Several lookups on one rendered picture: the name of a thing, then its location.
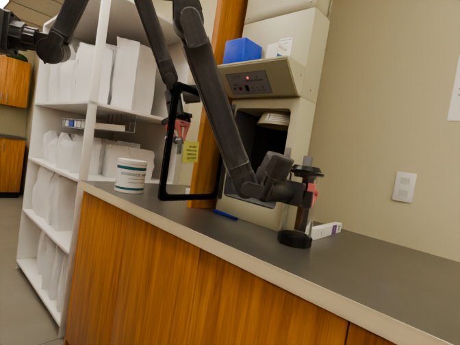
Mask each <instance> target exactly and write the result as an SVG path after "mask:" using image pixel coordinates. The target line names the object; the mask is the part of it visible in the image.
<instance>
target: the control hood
mask: <svg viewBox="0 0 460 345"><path fill-rule="evenodd" d="M217 67H218V70H219V73H220V76H221V79H222V82H223V84H224V87H225V89H226V91H227V94H228V96H229V97H230V98H232V99H239V98H263V97H299V96H300V95H301V91H302V87H303V79H304V74H305V67H304V66H303V65H302V64H300V63H298V62H297V61H296V60H294V59H292V58H291V57H290V56H288V55H284V56H278V57H269V58H264V59H258V60H249V61H244V62H235V63H230V64H221V65H217ZM264 70H266V74H267V77H268V81H269V83H270V87H271V89H272V93H266V94H233V93H232V91H231V88H230V86H229V83H228V81H227V78H226V76H225V75H227V74H234V73H245V72H253V71H264Z"/></svg>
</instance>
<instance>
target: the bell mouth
mask: <svg viewBox="0 0 460 345"><path fill-rule="evenodd" d="M290 115H291V113H289V112H282V111H274V110H268V111H265V112H264V113H263V114H262V116H261V118H260V119H259V121H258V122H257V125H258V126H260V127H265V128H269V129H276V130H281V131H288V128H289V123H290Z"/></svg>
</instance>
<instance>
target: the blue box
mask: <svg viewBox="0 0 460 345"><path fill-rule="evenodd" d="M261 50H262V47H261V46H259V45H258V44H256V43H254V42H253V41H252V40H250V39H248V38H247V37H244V38H238V39H235V40H229V41H226V45H225V54H224V59H223V64H230V63H235V62H244V61H249V60H258V59H261Z"/></svg>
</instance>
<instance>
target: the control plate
mask: <svg viewBox="0 0 460 345"><path fill-rule="evenodd" d="M225 76H226V78H227V81H228V83H229V86H230V88H231V91H232V93H233V94H266V93H272V89H271V87H270V83H269V81H268V77H267V74H266V70H264V71H253V72H245V73H234V74H227V75H225ZM255 76H258V78H256V77H255ZM246 77H248V78H249V79H247V78H246ZM245 85H248V88H249V90H250V91H246V88H245ZM252 86H253V87H254V88H252ZM257 86H259V88H257ZM262 86H264V88H262ZM239 87H242V90H240V89H239ZM234 88H236V90H234Z"/></svg>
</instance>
